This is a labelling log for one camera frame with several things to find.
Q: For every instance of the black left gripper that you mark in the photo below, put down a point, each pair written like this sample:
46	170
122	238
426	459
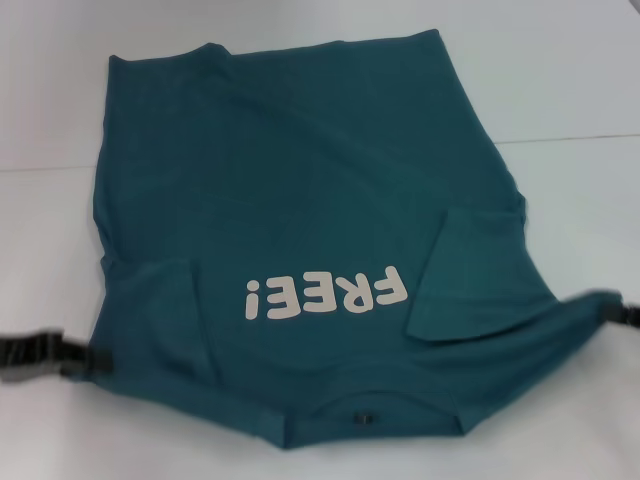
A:
30	347

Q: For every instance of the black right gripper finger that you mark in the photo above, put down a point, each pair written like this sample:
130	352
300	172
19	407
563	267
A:
627	316

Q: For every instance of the teal t-shirt with FREE! print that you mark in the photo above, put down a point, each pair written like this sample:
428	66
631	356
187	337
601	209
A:
300	200

